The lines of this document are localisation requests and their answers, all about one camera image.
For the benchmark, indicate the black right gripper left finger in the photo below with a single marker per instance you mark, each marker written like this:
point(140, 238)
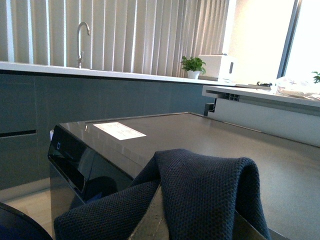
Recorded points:
point(153, 225)

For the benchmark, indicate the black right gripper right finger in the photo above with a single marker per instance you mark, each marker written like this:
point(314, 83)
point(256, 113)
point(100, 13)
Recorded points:
point(243, 230)

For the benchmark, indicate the dark navy knit cloth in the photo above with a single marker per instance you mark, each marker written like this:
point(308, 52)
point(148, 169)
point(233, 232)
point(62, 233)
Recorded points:
point(200, 196)

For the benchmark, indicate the grey front-load washing machine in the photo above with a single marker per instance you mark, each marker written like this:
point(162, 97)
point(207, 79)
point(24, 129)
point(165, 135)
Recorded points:
point(92, 159)

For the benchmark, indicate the washing machine glass door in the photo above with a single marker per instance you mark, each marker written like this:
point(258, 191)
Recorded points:
point(16, 225)

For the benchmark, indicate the white window ledge shelf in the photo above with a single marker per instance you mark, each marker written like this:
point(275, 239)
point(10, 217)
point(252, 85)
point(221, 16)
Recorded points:
point(288, 117)

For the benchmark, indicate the crumpled plastic bag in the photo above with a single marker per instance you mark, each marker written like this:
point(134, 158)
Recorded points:
point(296, 88)

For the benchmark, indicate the white countertop appliance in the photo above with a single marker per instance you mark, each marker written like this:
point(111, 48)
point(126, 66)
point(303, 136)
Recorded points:
point(218, 67)

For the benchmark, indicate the potted green plant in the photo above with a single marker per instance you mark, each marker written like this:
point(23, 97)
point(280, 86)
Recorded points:
point(194, 66)

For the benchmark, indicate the dark grey kitchen counter cabinet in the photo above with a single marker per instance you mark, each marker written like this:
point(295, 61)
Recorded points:
point(35, 98)

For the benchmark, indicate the chrome kitchen faucet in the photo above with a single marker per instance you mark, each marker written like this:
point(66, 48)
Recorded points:
point(80, 52)

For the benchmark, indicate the beige vertical blinds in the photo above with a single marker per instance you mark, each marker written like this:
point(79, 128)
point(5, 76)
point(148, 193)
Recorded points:
point(133, 36)

